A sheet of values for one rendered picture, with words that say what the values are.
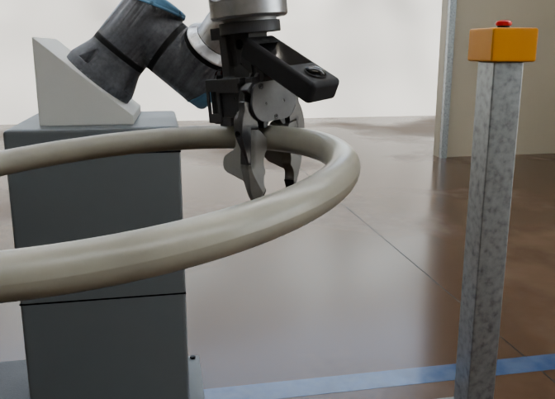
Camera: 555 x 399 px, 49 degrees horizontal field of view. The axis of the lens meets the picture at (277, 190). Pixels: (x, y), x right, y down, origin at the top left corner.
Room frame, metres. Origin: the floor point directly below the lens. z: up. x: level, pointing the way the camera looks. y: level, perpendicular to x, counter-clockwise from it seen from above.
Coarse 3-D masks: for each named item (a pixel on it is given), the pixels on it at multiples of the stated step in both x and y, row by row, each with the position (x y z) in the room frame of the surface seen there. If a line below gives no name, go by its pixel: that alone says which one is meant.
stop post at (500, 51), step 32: (480, 32) 1.54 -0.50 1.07; (512, 32) 1.49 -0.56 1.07; (480, 64) 1.57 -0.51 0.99; (512, 64) 1.52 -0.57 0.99; (480, 96) 1.56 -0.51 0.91; (512, 96) 1.52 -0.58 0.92; (480, 128) 1.55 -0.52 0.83; (512, 128) 1.52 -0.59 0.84; (480, 160) 1.54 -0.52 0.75; (512, 160) 1.52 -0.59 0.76; (480, 192) 1.53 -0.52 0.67; (480, 224) 1.51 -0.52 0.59; (480, 256) 1.51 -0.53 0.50; (480, 288) 1.51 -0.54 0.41; (480, 320) 1.51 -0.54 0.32; (480, 352) 1.51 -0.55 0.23; (480, 384) 1.51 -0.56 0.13
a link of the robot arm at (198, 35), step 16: (208, 16) 1.53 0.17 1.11; (192, 32) 1.55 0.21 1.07; (208, 32) 1.52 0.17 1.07; (176, 48) 1.56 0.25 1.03; (192, 48) 1.53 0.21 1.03; (208, 48) 1.53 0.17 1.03; (160, 64) 1.57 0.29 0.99; (176, 64) 1.56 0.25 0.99; (192, 64) 1.54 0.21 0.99; (208, 64) 1.53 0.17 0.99; (176, 80) 1.57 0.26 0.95; (192, 80) 1.56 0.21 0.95; (192, 96) 1.58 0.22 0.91
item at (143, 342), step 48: (48, 192) 1.40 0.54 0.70; (96, 192) 1.42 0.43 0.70; (144, 192) 1.44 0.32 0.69; (48, 240) 1.39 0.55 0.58; (144, 288) 1.44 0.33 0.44; (48, 336) 1.39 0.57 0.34; (96, 336) 1.41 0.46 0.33; (144, 336) 1.43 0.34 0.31; (48, 384) 1.39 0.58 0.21; (96, 384) 1.41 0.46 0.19; (144, 384) 1.43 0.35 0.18; (192, 384) 1.72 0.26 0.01
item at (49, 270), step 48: (48, 144) 0.75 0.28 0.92; (96, 144) 0.77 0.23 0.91; (144, 144) 0.77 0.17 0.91; (192, 144) 0.77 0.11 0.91; (288, 144) 0.67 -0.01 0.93; (336, 144) 0.56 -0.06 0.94; (288, 192) 0.40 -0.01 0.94; (336, 192) 0.44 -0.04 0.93; (96, 240) 0.33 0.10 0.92; (144, 240) 0.34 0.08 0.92; (192, 240) 0.35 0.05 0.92; (240, 240) 0.36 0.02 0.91; (0, 288) 0.31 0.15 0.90; (48, 288) 0.32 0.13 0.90; (96, 288) 0.33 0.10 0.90
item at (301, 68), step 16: (256, 48) 0.69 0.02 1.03; (272, 48) 0.70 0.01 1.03; (288, 48) 0.71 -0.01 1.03; (256, 64) 0.70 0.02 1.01; (272, 64) 0.68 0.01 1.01; (288, 64) 0.67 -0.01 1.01; (304, 64) 0.68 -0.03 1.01; (288, 80) 0.66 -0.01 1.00; (304, 80) 0.65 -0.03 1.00; (320, 80) 0.65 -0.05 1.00; (336, 80) 0.67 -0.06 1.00; (304, 96) 0.65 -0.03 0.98; (320, 96) 0.65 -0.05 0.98
